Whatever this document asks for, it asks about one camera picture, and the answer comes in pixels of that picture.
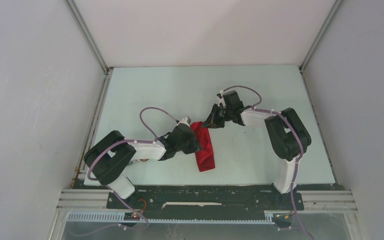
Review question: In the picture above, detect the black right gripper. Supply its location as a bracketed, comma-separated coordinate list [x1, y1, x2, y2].
[202, 103, 233, 129]

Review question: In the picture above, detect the red cloth napkin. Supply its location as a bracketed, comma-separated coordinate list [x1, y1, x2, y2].
[191, 121, 216, 172]

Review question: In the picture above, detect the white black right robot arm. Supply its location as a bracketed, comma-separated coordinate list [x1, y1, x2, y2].
[201, 87, 312, 209]

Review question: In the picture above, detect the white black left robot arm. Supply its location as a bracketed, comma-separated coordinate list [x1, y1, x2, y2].
[83, 117, 202, 208]

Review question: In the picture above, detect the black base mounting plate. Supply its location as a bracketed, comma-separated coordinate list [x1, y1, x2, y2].
[106, 184, 304, 221]

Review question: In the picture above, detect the aluminium corner frame post left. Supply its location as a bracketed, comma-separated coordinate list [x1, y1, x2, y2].
[63, 0, 109, 74]

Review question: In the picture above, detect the aluminium corner frame post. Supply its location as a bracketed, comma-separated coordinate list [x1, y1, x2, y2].
[63, 0, 109, 74]
[299, 0, 345, 74]

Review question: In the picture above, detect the grey slotted cable duct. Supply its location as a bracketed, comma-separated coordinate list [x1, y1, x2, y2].
[66, 211, 274, 225]

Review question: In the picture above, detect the aluminium front rail frame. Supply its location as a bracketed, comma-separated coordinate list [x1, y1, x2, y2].
[57, 189, 358, 214]

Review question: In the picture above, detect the aluminium corner frame post right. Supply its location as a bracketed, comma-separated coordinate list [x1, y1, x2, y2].
[299, 0, 345, 74]

